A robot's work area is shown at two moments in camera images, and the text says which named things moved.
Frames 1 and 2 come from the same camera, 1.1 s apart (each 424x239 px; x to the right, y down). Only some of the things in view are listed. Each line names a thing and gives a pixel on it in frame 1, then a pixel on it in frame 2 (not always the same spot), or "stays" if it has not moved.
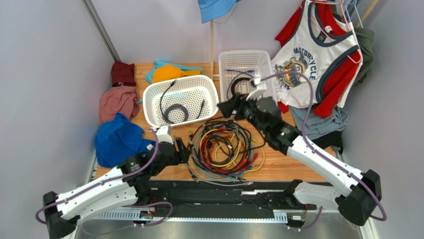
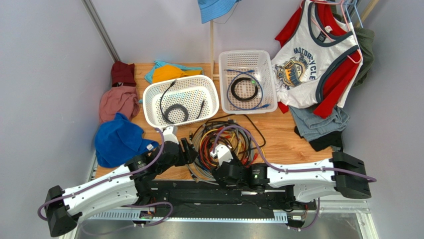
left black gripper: [184, 153] stays
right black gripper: [236, 106] to [218, 169]
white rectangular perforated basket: [237, 67] stays
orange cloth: [167, 72] stays
